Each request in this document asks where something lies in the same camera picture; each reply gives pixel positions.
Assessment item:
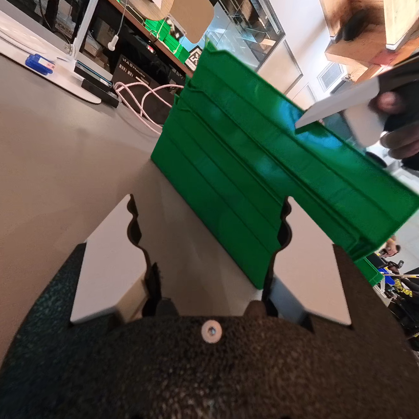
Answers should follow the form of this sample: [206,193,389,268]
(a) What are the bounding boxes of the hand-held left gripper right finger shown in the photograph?
[262,196,353,326]

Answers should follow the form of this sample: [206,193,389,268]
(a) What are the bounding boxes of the pink braided cable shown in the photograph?
[113,82,186,135]

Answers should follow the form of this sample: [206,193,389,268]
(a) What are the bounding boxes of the wooden ceiling beams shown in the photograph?
[319,0,419,82]

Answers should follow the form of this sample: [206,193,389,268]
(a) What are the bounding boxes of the white wall vent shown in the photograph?
[317,62,344,92]

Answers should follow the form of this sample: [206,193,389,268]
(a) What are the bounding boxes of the white door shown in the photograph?
[257,39,304,96]
[295,83,318,110]

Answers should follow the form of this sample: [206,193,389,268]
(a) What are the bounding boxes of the small blue white device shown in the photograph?
[25,54,56,77]

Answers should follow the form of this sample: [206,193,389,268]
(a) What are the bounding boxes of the black yellow bag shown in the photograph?
[388,275,419,338]

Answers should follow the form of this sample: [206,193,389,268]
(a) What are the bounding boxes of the white tray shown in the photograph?
[0,10,102,105]

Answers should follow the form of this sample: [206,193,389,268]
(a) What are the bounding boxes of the person's right hand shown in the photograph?
[368,91,419,161]

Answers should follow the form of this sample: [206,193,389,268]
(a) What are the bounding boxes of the white round disc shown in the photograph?
[0,20,43,50]

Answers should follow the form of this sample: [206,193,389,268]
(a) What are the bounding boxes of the clear acrylic holder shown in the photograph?
[149,15,189,42]

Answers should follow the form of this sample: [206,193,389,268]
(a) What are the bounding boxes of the black electronics box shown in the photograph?
[111,54,184,125]

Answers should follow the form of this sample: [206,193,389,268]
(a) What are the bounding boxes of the green plastic bin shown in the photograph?
[163,96,370,262]
[191,39,419,250]
[179,79,393,259]
[150,129,384,290]

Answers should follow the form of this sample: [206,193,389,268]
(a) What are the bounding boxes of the glass partition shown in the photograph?
[203,0,285,71]

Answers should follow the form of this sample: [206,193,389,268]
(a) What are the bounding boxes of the small green shelf bin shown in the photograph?
[163,34,191,65]
[144,19,171,41]

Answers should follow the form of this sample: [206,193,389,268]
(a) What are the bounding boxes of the white hanging plug cord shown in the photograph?
[108,0,128,52]

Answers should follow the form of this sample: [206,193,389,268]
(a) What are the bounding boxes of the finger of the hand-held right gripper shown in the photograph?
[294,76,383,130]

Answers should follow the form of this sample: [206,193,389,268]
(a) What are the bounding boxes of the flat black device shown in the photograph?
[81,79,120,109]

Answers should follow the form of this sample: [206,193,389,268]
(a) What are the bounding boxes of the brown rounded board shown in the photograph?
[170,0,215,44]

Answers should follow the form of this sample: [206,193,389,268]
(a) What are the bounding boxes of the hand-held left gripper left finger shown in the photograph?
[70,194,162,325]

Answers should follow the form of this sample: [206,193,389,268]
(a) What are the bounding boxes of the small black blue device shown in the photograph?
[74,60,114,88]

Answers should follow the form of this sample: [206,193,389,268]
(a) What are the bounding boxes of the black white marker sign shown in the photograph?
[185,46,204,71]

